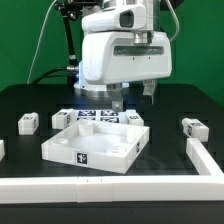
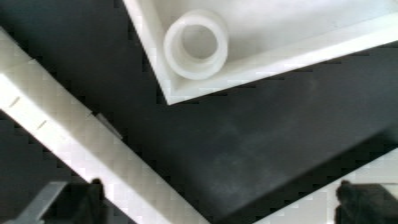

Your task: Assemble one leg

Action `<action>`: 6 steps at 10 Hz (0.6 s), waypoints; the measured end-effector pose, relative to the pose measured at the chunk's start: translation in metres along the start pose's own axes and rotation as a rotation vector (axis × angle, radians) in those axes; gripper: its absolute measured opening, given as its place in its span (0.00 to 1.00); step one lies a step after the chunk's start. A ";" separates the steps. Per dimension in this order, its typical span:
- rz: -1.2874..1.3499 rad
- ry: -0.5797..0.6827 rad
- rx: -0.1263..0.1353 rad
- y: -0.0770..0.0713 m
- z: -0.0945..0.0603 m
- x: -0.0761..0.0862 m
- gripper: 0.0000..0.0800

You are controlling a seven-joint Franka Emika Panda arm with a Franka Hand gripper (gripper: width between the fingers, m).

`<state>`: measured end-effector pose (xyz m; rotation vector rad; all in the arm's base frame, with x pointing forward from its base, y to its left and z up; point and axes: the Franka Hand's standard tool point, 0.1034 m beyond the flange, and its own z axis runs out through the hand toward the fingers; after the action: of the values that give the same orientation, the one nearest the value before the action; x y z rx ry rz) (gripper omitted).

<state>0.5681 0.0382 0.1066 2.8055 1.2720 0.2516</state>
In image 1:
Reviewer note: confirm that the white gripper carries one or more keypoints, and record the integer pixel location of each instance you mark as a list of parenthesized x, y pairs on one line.
[(112, 57)]

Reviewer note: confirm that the white square tabletop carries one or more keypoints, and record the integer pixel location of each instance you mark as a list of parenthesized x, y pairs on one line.
[(99, 145)]

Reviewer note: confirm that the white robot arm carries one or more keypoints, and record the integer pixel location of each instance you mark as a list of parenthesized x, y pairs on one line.
[(141, 36)]

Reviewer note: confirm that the AprilTag marker sheet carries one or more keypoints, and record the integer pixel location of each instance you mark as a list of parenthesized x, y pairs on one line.
[(105, 115)]

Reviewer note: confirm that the white L-shaped obstacle fence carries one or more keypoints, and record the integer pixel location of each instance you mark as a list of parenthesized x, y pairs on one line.
[(207, 184)]

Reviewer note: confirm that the white part at left edge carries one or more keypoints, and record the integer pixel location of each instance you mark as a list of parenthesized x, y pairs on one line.
[(2, 150)]

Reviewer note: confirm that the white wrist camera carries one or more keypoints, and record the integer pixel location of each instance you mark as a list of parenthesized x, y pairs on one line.
[(125, 17)]

